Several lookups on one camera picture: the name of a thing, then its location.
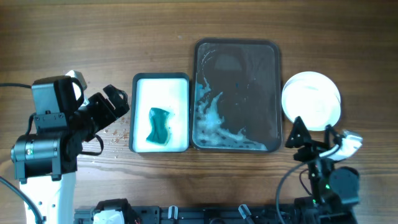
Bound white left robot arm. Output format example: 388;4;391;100
11;76;129;223

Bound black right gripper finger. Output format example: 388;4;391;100
285;116;312;148
324;124;342;149

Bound black rimmed water tray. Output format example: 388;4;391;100
129;73;190;153

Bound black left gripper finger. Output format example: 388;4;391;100
117;90;129;115
103;85;120;105

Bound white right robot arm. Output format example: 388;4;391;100
285;116;363;223

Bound dark brown serving tray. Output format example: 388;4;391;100
190;38;283;153

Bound white plate two blue marks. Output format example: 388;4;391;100
282;71;341;131

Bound green yellow sponge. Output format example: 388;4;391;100
146;108;170;146

